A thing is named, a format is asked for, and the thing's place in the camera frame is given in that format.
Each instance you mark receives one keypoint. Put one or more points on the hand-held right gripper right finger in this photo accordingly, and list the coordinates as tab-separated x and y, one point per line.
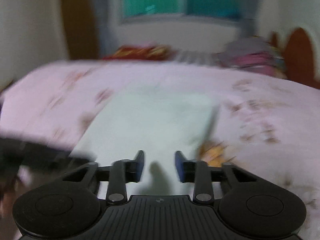
179	166

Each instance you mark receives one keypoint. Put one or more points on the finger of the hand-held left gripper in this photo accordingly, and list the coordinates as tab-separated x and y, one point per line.
82	157

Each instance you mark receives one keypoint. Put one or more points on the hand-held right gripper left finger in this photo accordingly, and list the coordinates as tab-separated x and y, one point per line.
140	166

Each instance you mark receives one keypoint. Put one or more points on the pale white small garment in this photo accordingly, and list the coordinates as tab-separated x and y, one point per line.
155	120

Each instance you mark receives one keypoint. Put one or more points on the pile of folded clothes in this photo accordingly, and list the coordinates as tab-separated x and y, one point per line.
250	55

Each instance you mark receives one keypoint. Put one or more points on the pink floral bed blanket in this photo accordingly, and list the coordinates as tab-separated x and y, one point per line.
250	100

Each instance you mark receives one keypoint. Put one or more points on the grey striped cloth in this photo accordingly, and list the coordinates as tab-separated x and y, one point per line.
197	57

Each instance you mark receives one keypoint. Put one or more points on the red patterned blanket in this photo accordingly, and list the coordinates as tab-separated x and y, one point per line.
140	51

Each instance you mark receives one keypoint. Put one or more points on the grey curtain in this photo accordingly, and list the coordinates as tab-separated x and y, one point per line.
248	27
107	25

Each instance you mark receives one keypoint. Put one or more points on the brown wooden door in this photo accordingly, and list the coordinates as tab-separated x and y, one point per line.
80	17

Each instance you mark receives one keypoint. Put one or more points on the white and brown headboard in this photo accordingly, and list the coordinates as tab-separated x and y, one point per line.
300	55

